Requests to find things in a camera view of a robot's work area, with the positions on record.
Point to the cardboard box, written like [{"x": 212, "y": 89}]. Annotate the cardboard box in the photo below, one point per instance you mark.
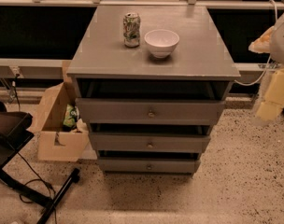
[{"x": 54, "y": 142}]

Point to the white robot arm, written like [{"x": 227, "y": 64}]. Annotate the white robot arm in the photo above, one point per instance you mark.
[{"x": 272, "y": 42}]

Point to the grey bottom drawer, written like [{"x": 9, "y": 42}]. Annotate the grey bottom drawer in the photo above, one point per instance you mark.
[{"x": 151, "y": 166}]

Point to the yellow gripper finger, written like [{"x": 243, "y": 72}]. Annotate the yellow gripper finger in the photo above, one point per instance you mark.
[{"x": 270, "y": 102}]

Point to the grey top drawer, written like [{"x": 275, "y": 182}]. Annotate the grey top drawer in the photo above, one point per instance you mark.
[{"x": 165, "y": 112}]

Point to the grey middle drawer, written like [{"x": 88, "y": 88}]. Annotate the grey middle drawer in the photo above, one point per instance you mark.
[{"x": 149, "y": 142}]

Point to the dark bag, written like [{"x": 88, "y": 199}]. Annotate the dark bag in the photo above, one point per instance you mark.
[{"x": 13, "y": 125}]

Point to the green snack bag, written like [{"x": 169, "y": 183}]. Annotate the green snack bag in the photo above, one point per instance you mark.
[{"x": 71, "y": 117}]

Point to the green white soda can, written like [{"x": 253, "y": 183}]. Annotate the green white soda can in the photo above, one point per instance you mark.
[{"x": 131, "y": 29}]

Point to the black stand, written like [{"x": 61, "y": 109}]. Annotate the black stand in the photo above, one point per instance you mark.
[{"x": 7, "y": 152}]

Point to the grey drawer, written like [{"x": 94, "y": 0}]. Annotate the grey drawer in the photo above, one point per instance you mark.
[
  {"x": 151, "y": 166},
  {"x": 149, "y": 142},
  {"x": 165, "y": 112}
]

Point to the white bowl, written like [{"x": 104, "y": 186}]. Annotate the white bowl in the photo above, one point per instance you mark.
[{"x": 161, "y": 43}]

